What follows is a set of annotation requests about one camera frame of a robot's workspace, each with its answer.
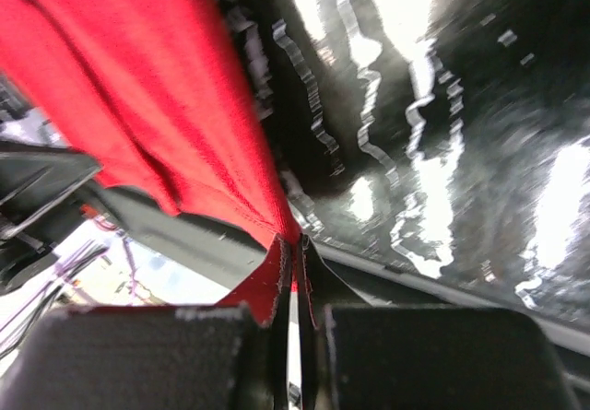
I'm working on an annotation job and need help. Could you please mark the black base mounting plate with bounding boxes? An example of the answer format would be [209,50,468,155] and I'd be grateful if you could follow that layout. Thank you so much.
[1,135,589,354]

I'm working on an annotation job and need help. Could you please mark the dark red polo shirt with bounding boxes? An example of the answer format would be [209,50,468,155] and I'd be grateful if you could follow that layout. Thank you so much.
[0,0,301,245]

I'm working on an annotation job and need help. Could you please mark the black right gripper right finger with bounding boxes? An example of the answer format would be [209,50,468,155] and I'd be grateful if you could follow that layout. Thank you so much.
[294,234,369,410]

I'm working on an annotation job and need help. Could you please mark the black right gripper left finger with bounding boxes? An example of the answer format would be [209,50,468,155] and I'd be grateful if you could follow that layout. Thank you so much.
[216,234,294,410]

